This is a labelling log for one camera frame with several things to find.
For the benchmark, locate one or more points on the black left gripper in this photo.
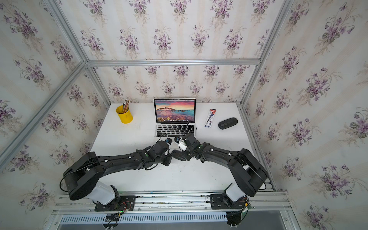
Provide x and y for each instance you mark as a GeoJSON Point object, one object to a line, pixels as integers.
{"type": "Point", "coordinates": [169, 157]}

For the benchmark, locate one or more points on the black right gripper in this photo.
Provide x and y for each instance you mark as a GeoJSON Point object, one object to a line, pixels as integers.
{"type": "Point", "coordinates": [187, 157]}

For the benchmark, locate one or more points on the black wireless mouse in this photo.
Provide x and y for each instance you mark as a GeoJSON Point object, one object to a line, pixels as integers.
{"type": "Point", "coordinates": [178, 155]}

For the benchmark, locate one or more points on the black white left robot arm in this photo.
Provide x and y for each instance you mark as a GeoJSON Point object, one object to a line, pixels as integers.
{"type": "Point", "coordinates": [82, 179]}

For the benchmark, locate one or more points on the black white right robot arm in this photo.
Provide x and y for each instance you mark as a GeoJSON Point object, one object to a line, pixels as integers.
{"type": "Point", "coordinates": [249, 174]}

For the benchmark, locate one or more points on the silver laptop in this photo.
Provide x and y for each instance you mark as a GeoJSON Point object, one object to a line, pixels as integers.
{"type": "Point", "coordinates": [175, 117]}

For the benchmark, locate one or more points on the white marker box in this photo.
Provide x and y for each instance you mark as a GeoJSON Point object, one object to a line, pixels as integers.
{"type": "Point", "coordinates": [210, 118]}

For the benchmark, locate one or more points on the black glasses case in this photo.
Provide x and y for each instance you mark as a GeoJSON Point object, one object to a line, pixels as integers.
{"type": "Point", "coordinates": [227, 123]}

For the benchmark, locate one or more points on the yellow pen cup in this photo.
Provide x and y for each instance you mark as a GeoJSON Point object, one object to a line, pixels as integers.
{"type": "Point", "coordinates": [125, 118]}

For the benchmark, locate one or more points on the pencils in cup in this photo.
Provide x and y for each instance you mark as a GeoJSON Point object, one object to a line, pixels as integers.
{"type": "Point", "coordinates": [125, 106]}

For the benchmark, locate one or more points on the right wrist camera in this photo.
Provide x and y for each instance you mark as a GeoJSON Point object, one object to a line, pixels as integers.
{"type": "Point", "coordinates": [181, 144]}

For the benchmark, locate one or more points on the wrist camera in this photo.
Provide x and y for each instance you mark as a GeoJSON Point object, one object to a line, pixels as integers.
{"type": "Point", "coordinates": [168, 141]}
{"type": "Point", "coordinates": [181, 144]}

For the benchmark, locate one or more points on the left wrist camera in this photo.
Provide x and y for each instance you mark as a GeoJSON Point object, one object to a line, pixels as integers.
{"type": "Point", "coordinates": [168, 141]}

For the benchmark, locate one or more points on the aluminium mounting rail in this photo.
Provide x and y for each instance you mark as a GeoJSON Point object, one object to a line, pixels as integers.
{"type": "Point", "coordinates": [173, 201]}

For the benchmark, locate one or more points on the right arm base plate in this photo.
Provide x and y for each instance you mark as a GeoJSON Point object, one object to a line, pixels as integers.
{"type": "Point", "coordinates": [221, 201]}

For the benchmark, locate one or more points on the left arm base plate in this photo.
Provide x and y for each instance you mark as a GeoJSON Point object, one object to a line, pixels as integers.
{"type": "Point", "coordinates": [123, 203]}

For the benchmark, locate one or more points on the white slotted cable duct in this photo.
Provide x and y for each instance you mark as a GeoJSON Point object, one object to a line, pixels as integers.
{"type": "Point", "coordinates": [133, 218]}

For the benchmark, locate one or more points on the aluminium enclosure frame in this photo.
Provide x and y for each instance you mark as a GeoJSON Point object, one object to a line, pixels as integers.
{"type": "Point", "coordinates": [87, 65]}

